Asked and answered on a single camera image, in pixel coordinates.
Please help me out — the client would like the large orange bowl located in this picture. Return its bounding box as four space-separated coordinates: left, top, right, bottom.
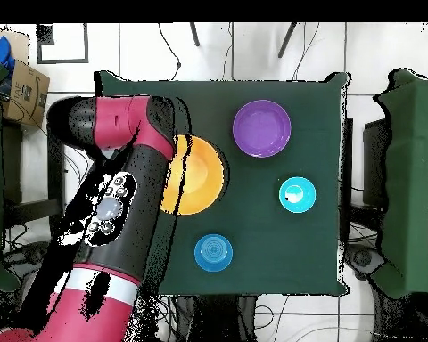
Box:
160 134 225 216

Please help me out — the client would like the small light blue ribbed bowl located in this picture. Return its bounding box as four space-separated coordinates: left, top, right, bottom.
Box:
278 176 317 214

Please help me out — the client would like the medium blue bowl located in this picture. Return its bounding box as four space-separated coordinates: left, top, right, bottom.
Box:
193 232 234 273

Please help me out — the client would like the wide purple bowl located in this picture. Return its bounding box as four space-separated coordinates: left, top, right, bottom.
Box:
232 99 292 159

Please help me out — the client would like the dark green table cloth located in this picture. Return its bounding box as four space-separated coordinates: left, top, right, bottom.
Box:
94 70 350 297

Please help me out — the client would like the black tripod stand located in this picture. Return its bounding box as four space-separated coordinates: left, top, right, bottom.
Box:
277 21 298 59

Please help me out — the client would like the printed cardboard box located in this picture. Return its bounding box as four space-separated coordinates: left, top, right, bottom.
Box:
3 60 52 128

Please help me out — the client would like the plain cardboard box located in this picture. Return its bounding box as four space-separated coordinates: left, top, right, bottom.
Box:
0 28 30 65

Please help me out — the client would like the blue bag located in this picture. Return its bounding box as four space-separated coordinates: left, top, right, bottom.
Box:
0 35 16 74

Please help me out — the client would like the black bench frame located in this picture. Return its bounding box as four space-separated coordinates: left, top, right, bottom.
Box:
1 117 68 240

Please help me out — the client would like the black pedestal foot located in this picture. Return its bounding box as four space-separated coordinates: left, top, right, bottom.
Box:
343 241 386 281
3 240 51 279

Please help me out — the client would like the black square floor frame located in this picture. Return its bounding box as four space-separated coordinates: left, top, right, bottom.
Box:
36 22 90 66

